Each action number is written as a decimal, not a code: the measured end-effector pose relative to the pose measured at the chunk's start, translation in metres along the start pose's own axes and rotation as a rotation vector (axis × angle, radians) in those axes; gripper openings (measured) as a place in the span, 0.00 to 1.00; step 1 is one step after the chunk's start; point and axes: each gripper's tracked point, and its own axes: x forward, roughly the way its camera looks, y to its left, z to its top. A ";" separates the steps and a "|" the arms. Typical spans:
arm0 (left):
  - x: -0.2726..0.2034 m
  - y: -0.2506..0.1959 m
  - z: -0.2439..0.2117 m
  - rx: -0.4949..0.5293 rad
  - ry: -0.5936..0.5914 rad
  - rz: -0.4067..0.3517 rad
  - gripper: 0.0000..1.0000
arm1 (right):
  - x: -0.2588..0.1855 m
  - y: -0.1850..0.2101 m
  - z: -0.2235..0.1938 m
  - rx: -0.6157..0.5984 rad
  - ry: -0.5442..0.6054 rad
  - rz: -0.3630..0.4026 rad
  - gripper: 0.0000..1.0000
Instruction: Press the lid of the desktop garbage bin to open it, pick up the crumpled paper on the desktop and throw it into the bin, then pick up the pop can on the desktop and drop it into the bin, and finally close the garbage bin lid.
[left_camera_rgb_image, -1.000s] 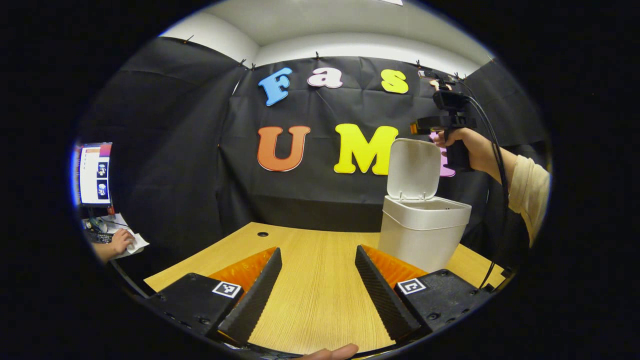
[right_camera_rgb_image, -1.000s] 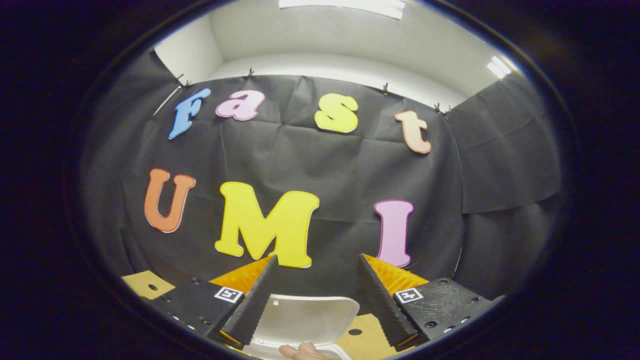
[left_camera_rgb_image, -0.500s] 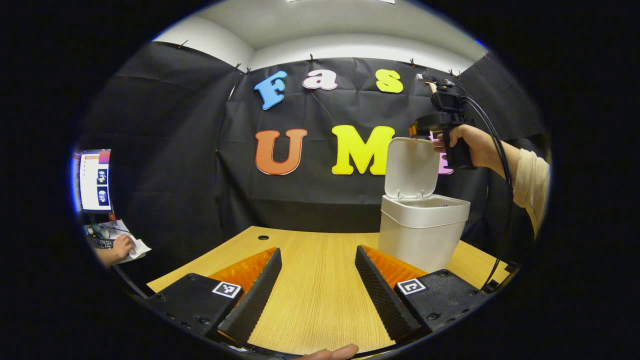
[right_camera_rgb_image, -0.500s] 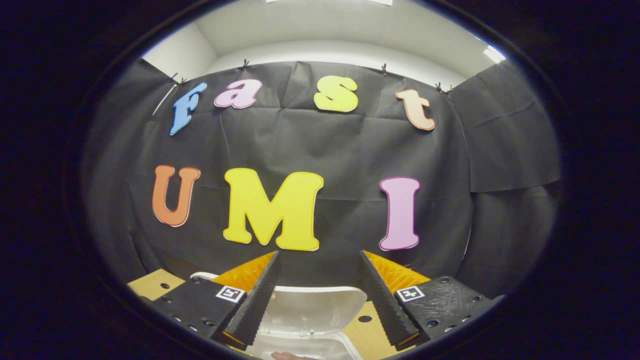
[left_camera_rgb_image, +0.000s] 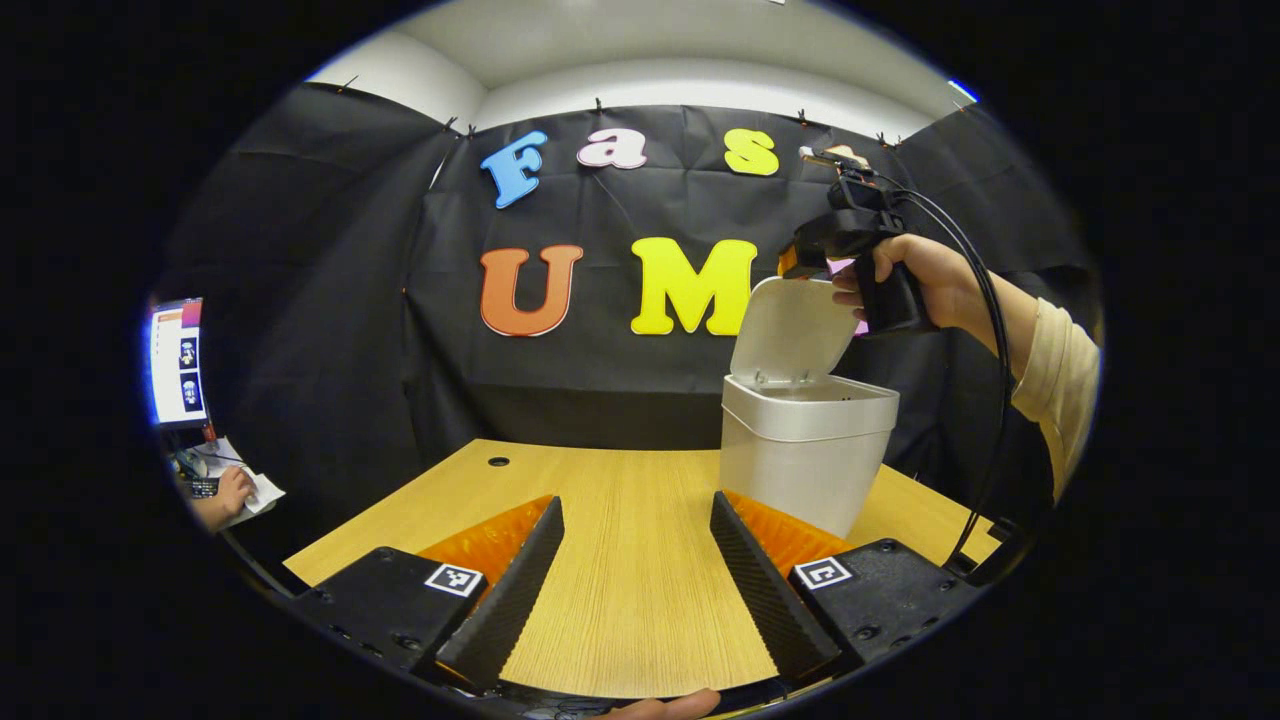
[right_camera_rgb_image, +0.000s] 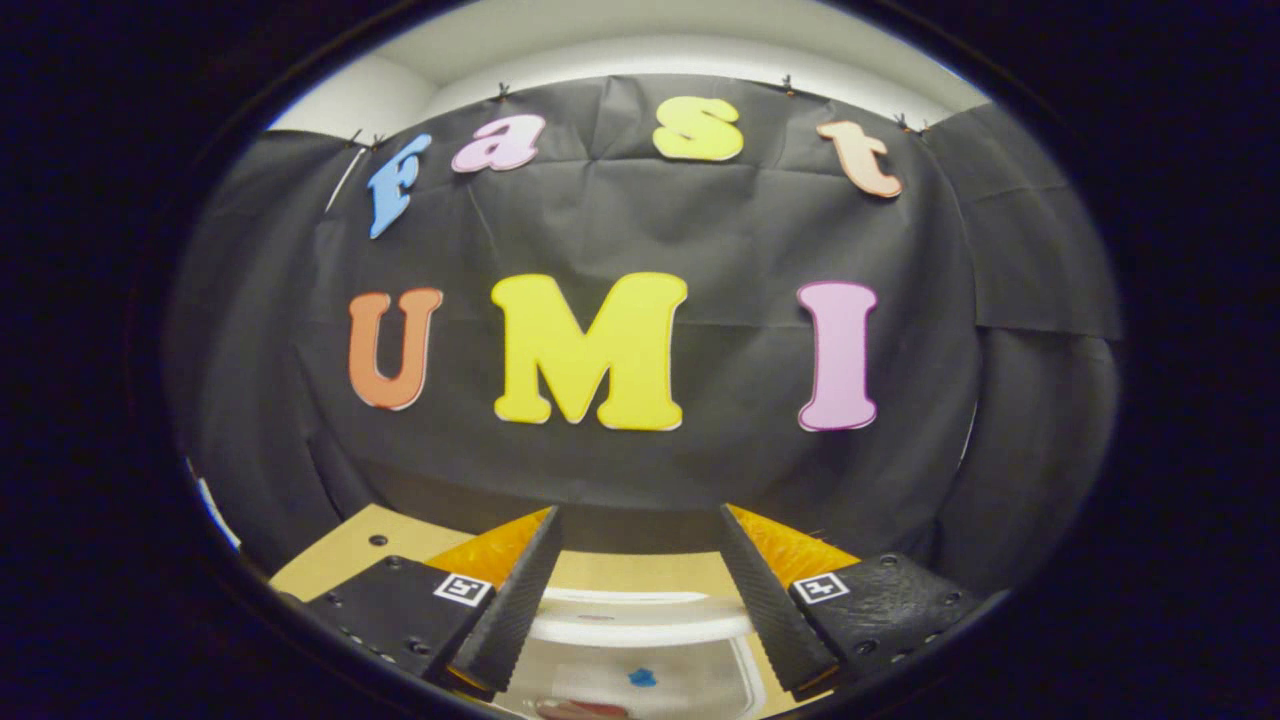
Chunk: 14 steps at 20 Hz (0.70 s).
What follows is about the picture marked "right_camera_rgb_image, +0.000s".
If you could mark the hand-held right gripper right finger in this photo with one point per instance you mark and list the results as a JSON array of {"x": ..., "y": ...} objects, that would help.
[{"x": 775, "y": 610}]

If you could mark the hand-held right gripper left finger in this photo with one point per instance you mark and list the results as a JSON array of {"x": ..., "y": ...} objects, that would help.
[{"x": 515, "y": 610}]

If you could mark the white desktop garbage bin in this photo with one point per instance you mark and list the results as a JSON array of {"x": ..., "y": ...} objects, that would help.
[{"x": 640, "y": 625}]

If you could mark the blue paper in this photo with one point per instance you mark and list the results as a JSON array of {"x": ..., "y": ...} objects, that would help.
[{"x": 642, "y": 678}]

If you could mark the wooden desktop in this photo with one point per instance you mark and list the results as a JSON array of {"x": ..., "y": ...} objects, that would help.
[{"x": 340, "y": 560}]

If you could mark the black backdrop cloth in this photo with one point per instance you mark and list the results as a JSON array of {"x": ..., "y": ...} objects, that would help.
[{"x": 700, "y": 230}]

